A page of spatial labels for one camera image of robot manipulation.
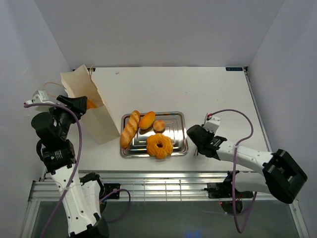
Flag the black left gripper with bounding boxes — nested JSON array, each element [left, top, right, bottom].
[[45, 95, 87, 139]]

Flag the short loaf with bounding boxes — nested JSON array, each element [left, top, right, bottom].
[[87, 99, 97, 110]]

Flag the metal tongs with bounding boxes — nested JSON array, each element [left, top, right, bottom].
[[194, 113, 209, 158]]

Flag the beige paper bag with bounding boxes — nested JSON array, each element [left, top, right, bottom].
[[61, 64, 120, 144]]

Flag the ring shaped bread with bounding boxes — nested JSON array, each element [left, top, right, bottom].
[[146, 133, 173, 159]]

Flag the small round bun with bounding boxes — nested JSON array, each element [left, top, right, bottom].
[[153, 120, 165, 132]]

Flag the twisted loaf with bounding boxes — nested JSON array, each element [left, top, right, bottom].
[[120, 110, 141, 148]]

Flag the orange oval bun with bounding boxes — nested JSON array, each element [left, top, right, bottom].
[[139, 111, 156, 130]]

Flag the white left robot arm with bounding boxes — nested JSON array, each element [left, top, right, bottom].
[[24, 95, 109, 238]]

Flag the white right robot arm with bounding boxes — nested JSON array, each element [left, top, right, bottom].
[[187, 125, 308, 204]]

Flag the metal tray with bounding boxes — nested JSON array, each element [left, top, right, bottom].
[[120, 112, 188, 158]]

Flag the blue label right corner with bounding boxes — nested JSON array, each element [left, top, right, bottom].
[[225, 67, 244, 71]]

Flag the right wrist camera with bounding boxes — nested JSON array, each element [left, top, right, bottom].
[[203, 114, 221, 134]]

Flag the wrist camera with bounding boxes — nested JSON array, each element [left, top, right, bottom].
[[24, 90, 52, 105], [203, 114, 221, 134]]

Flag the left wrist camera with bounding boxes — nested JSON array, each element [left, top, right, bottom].
[[24, 90, 52, 105]]

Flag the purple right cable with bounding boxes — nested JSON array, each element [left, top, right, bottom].
[[208, 109, 258, 234]]

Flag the aluminium frame rail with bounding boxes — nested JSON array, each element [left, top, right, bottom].
[[28, 171, 277, 202]]

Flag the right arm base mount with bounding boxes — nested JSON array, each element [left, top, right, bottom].
[[204, 182, 254, 214]]

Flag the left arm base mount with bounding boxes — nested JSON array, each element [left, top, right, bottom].
[[97, 183, 121, 205]]

